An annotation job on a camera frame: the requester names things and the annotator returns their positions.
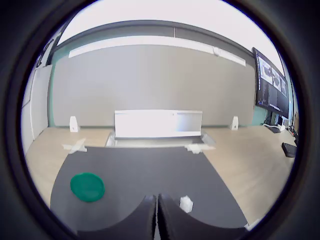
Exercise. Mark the white partition bracket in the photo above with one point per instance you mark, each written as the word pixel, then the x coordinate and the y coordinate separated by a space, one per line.
pixel 73 124
pixel 235 123

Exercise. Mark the grey partition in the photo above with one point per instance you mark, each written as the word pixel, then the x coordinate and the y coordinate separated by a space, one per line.
pixel 150 85

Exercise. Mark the round green lid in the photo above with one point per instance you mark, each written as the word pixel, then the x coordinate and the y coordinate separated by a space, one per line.
pixel 87 187

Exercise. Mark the white side partition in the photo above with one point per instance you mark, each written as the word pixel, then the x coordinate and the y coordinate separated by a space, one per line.
pixel 41 105

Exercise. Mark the small white plastic terminal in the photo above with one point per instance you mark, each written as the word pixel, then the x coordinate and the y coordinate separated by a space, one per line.
pixel 186 203

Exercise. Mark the white tape cross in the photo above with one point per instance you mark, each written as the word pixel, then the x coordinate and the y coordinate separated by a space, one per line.
pixel 252 225
pixel 198 147
pixel 76 147

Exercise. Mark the black computer screen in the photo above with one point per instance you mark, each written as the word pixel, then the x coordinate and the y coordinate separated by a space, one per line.
pixel 271 85

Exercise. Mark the dark grey mat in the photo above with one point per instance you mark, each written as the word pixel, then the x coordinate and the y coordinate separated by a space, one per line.
pixel 140 170

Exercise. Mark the small black desk device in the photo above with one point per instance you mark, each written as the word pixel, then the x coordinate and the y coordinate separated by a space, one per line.
pixel 288 149

